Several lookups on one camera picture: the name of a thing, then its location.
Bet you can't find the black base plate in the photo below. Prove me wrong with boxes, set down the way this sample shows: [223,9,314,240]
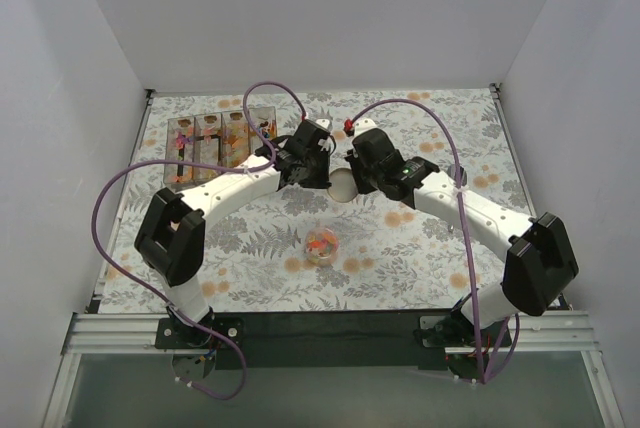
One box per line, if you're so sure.
[154,309,244,350]
[414,313,512,382]

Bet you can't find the clear compartment candy box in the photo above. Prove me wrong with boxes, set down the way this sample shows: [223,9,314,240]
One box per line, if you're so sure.
[165,106,277,167]

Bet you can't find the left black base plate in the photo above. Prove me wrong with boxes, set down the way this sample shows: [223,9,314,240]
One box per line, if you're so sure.
[154,309,244,350]

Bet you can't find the floral patterned table mat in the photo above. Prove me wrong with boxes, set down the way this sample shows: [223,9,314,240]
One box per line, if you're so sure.
[96,89,529,314]

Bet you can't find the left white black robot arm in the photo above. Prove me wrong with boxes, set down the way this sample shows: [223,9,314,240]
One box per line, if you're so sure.
[134,119,331,348]

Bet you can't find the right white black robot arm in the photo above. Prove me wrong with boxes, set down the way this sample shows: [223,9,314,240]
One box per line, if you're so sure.
[346,119,579,346]

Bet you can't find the aluminium frame rail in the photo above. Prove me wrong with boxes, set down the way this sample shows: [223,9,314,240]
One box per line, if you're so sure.
[44,310,624,427]

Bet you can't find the round wooden jar lid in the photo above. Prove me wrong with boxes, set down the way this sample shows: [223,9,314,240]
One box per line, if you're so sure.
[327,168,358,203]

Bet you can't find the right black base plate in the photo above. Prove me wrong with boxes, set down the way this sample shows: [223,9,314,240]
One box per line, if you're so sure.
[414,313,512,382]

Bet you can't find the silver metal scoop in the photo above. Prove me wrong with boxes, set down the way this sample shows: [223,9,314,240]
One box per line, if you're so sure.
[447,164,467,188]

